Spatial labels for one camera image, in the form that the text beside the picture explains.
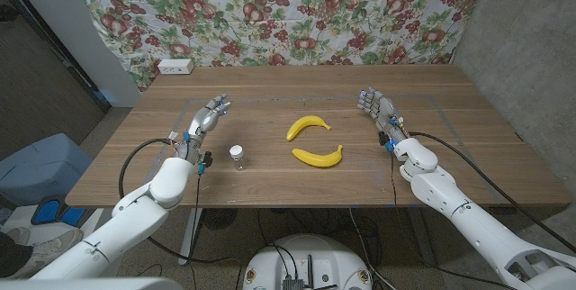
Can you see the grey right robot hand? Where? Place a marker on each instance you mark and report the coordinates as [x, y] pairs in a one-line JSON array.
[[382, 110]]

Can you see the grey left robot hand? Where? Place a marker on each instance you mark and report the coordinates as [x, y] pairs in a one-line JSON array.
[[204, 119]]

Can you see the clear medicine bottle white cap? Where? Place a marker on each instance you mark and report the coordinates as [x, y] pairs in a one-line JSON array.
[[237, 159]]

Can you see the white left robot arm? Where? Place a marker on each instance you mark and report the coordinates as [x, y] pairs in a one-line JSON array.
[[135, 218]]

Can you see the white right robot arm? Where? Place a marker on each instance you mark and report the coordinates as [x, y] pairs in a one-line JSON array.
[[450, 195]]

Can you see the yellow toy banana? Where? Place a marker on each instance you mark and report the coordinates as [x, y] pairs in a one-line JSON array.
[[317, 159], [301, 124]]

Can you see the white power strip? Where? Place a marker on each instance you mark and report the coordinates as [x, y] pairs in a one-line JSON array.
[[175, 66]]

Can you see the black round fan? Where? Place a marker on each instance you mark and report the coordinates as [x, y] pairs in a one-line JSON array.
[[219, 219]]

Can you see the white table leg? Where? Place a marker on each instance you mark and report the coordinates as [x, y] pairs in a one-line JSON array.
[[188, 236]]

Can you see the floral fruit print backdrop cloth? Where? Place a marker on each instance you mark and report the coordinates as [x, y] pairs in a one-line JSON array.
[[270, 11]]

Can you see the grey table leg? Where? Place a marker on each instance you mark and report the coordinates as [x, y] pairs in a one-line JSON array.
[[423, 240]]

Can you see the white robot torso base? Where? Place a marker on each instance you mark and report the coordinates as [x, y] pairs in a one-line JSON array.
[[306, 254]]

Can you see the blue-grey storage box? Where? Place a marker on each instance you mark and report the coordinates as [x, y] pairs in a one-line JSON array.
[[40, 168]]

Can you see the blue padded black object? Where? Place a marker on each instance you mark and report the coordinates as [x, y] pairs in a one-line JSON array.
[[47, 211]]

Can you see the white robot chest panel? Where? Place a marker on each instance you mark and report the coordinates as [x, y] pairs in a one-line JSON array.
[[90, 284]]

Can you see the grey sneaker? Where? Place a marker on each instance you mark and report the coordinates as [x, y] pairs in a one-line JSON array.
[[49, 249], [18, 235]]

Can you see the white floor board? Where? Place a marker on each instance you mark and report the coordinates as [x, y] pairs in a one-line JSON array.
[[20, 215]]

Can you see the dark trouser leg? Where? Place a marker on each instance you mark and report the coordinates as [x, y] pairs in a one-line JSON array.
[[11, 258]]

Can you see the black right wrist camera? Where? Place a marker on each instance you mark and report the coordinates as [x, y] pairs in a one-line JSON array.
[[384, 140]]

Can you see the black door frame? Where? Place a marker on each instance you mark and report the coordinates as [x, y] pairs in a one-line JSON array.
[[92, 88]]

